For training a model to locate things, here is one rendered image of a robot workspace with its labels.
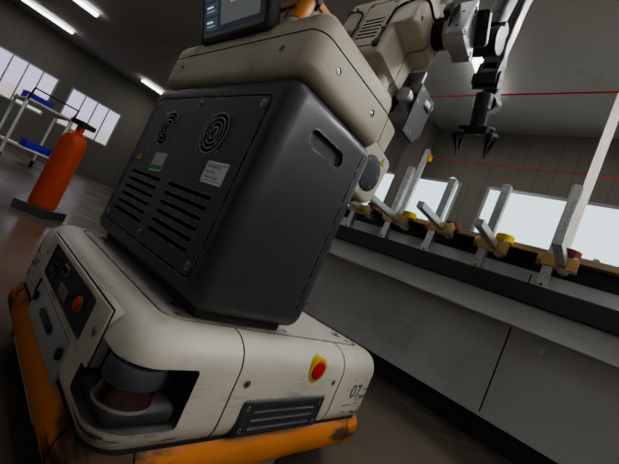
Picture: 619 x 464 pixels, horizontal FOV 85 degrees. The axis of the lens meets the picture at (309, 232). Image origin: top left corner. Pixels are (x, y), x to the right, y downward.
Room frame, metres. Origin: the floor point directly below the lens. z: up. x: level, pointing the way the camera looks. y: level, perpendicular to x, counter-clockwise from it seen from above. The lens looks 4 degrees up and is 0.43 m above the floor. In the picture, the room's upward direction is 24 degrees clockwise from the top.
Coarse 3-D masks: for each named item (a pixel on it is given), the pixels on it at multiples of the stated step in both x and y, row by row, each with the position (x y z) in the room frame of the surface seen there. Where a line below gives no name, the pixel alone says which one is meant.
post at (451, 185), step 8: (448, 184) 1.66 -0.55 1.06; (456, 184) 1.66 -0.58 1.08; (448, 192) 1.65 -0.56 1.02; (440, 200) 1.66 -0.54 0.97; (448, 200) 1.64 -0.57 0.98; (440, 208) 1.65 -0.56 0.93; (440, 216) 1.64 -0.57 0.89; (432, 232) 1.65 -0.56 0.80; (424, 240) 1.66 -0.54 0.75; (432, 240) 1.65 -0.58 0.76
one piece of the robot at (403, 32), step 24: (384, 0) 0.93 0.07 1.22; (408, 0) 0.86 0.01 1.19; (432, 0) 0.85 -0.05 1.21; (360, 24) 0.96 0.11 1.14; (384, 24) 0.89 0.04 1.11; (408, 24) 0.85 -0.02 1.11; (432, 24) 0.88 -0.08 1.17; (360, 48) 0.90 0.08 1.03; (384, 48) 0.87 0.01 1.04; (408, 48) 0.92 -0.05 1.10; (432, 48) 0.92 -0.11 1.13; (384, 72) 0.91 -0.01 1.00; (408, 72) 0.97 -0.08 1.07; (384, 144) 0.94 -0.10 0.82; (384, 168) 0.98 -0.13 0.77; (360, 192) 0.93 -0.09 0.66
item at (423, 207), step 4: (416, 204) 1.42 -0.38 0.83; (420, 204) 1.41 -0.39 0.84; (424, 204) 1.40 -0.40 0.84; (420, 208) 1.42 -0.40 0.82; (424, 208) 1.41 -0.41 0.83; (428, 208) 1.44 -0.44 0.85; (424, 212) 1.45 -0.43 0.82; (428, 212) 1.45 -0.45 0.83; (432, 212) 1.48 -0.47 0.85; (428, 216) 1.49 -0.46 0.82; (432, 216) 1.49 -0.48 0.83; (436, 216) 1.52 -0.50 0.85; (432, 220) 1.52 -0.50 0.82; (436, 220) 1.53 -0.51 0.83; (440, 220) 1.56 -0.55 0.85; (436, 224) 1.56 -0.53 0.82; (440, 224) 1.57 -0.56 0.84; (444, 224) 1.60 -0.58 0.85; (440, 228) 1.60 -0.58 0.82; (444, 236) 1.72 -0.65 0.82; (448, 236) 1.68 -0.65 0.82; (452, 236) 1.71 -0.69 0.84
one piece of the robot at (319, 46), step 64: (192, 64) 0.77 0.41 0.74; (256, 64) 0.58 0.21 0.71; (320, 64) 0.51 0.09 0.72; (192, 128) 0.66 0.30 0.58; (256, 128) 0.52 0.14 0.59; (320, 128) 0.54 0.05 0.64; (128, 192) 0.80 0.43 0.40; (192, 192) 0.61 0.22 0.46; (256, 192) 0.50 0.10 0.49; (320, 192) 0.59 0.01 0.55; (128, 256) 0.73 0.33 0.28; (192, 256) 0.53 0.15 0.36; (256, 256) 0.54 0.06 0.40; (320, 256) 0.64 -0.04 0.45; (256, 320) 0.62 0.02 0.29
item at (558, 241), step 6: (552, 240) 1.08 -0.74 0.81; (558, 240) 1.07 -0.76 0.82; (564, 240) 1.07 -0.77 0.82; (552, 246) 1.11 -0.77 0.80; (558, 246) 1.08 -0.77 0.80; (564, 246) 1.10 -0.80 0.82; (558, 252) 1.14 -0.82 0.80; (564, 252) 1.14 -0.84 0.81; (558, 258) 1.20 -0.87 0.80; (564, 258) 1.18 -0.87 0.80; (558, 264) 1.27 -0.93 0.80; (564, 264) 1.24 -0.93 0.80
